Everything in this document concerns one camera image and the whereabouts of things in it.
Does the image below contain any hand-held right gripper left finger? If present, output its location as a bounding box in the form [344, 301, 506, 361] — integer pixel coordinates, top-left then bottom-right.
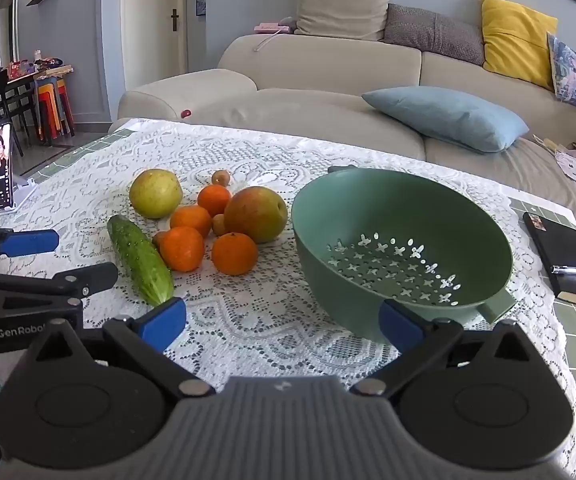
[18, 297, 217, 398]

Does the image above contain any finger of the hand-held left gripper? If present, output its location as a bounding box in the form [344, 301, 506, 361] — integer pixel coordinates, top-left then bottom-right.
[0, 222, 60, 271]
[0, 261, 119, 311]

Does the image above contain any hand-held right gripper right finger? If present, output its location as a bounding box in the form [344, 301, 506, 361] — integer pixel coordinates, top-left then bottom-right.
[350, 299, 551, 397]

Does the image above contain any green cucumber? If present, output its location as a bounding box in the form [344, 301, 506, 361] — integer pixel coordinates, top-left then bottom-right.
[107, 214, 175, 307]

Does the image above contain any orange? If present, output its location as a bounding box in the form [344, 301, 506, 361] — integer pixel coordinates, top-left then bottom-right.
[211, 232, 259, 276]
[170, 205, 213, 238]
[197, 184, 232, 218]
[160, 226, 205, 272]

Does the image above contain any green colander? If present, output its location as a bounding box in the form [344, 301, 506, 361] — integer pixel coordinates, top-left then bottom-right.
[291, 165, 517, 346]

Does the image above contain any white phone stand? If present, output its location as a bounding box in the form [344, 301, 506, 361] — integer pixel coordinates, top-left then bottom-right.
[0, 175, 36, 216]

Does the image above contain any smartphone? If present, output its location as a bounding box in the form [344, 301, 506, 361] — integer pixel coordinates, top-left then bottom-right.
[0, 122, 15, 211]

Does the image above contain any white lace tablecloth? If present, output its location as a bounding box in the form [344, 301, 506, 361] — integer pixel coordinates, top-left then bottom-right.
[0, 119, 576, 461]

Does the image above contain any yellow-green apple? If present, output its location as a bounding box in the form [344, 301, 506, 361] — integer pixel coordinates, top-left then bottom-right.
[129, 168, 183, 219]

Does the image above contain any stack of colourful stools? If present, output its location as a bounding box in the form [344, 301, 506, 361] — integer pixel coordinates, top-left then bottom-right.
[34, 77, 75, 143]

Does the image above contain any red-green apple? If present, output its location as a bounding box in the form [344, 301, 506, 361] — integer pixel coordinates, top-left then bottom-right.
[224, 186, 289, 244]

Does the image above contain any cluttered dining table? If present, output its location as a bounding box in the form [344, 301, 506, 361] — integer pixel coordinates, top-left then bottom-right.
[5, 50, 76, 83]

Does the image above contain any light blue cushion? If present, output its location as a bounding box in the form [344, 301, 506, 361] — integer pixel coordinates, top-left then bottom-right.
[362, 86, 531, 153]

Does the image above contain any beige sofa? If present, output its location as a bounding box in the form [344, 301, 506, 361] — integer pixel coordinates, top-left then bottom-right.
[109, 34, 576, 271]

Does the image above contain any grey cushion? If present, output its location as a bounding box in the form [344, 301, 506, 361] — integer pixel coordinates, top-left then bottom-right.
[383, 3, 486, 66]

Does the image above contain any blue patterned cushion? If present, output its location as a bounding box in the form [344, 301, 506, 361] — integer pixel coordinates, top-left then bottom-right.
[546, 32, 576, 113]

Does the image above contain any yellow cushion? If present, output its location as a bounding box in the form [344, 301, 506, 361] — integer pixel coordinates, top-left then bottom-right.
[480, 0, 559, 92]

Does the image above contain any beige cushion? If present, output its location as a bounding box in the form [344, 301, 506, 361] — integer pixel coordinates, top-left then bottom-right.
[295, 0, 393, 42]

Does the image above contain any white cord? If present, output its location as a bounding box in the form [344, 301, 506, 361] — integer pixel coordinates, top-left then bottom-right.
[253, 30, 286, 53]

